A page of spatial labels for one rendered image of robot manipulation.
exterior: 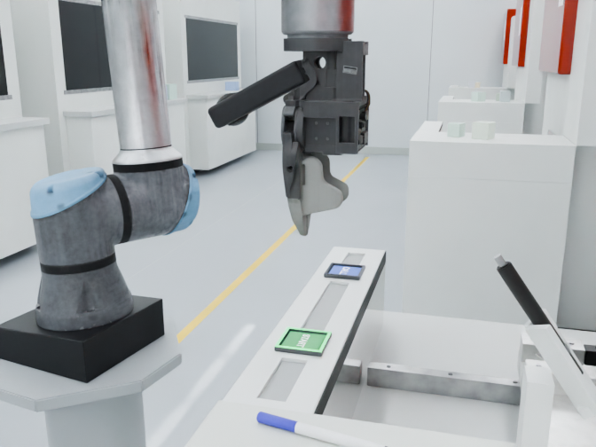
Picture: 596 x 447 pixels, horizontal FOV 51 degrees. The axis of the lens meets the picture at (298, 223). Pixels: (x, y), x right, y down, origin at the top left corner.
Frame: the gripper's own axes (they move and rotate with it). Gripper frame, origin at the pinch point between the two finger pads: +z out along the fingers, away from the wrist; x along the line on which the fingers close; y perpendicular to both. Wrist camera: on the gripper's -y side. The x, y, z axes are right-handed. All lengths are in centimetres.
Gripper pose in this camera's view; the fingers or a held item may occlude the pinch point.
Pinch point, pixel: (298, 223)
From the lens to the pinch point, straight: 70.5
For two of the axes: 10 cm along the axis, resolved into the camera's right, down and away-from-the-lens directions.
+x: 2.6, -2.5, 9.3
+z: 0.0, 9.7, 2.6
